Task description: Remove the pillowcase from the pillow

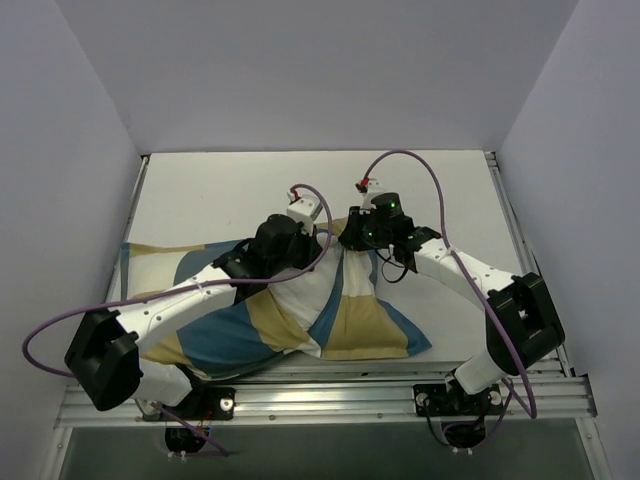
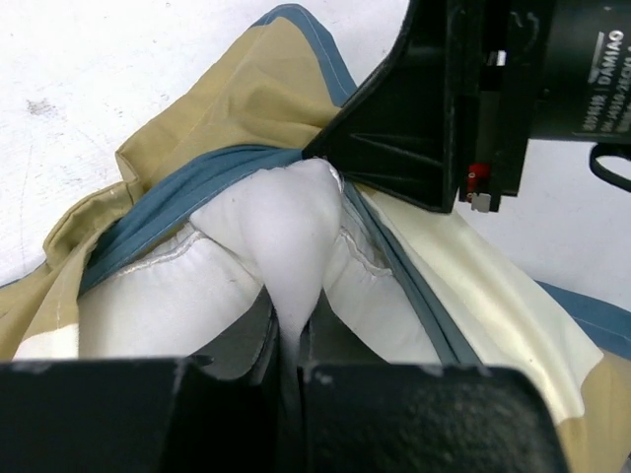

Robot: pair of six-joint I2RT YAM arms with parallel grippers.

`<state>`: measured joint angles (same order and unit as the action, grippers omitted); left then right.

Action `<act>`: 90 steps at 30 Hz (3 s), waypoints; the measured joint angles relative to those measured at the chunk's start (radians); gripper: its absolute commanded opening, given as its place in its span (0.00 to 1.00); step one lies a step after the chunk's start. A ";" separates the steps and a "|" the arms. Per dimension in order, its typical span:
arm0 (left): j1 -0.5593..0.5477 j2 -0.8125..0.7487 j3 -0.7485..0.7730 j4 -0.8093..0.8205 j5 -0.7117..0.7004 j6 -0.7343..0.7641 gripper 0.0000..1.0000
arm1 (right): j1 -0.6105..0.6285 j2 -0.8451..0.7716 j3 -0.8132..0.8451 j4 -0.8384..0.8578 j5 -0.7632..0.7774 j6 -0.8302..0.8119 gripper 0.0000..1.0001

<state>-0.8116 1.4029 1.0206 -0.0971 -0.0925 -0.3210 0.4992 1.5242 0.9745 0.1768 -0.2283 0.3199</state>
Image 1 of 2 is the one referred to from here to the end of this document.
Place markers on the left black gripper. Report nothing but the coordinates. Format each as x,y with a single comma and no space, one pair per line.
310,245

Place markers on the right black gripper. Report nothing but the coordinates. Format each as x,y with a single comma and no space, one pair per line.
351,233

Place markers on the white pillow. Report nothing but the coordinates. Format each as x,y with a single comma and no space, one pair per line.
305,297

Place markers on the blue beige white pillowcase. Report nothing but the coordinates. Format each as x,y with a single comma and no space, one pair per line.
331,313

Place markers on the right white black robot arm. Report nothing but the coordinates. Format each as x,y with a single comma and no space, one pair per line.
521,322

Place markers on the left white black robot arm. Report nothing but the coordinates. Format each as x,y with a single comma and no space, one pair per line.
138,325

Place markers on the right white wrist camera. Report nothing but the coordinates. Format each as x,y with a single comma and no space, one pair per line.
369,188

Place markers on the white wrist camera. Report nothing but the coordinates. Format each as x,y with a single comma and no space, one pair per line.
303,209
369,188

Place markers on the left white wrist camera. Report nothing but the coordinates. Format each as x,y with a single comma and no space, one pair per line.
303,209

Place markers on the right aluminium side rail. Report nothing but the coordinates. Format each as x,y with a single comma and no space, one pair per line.
524,252

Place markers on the aluminium side rail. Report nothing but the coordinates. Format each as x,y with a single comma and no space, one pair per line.
524,252
113,292

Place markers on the left aluminium side rail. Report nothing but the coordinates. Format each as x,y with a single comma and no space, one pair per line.
113,292

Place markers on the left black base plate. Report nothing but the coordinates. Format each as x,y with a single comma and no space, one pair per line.
215,403

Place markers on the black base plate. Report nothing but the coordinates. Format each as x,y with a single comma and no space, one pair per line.
445,400
215,403

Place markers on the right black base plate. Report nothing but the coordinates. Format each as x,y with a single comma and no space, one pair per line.
445,400

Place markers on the aluminium front rail frame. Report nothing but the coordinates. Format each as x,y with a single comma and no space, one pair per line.
280,400

